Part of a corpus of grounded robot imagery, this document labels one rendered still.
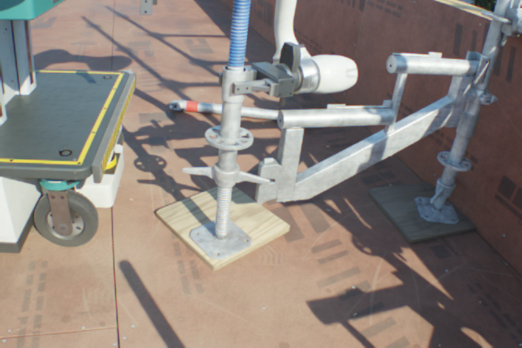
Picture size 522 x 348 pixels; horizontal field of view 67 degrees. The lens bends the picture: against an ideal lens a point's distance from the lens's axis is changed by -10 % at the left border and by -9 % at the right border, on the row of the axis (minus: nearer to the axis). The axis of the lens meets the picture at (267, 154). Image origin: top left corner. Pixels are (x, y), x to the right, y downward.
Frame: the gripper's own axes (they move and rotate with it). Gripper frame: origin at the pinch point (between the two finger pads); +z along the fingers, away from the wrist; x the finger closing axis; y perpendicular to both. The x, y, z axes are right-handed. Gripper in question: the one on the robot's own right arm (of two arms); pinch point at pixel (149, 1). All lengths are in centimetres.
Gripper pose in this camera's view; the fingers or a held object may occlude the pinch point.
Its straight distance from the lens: 107.9
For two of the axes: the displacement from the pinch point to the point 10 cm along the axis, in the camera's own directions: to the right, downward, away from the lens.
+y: -9.8, -0.3, -1.8
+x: 1.4, 4.9, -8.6
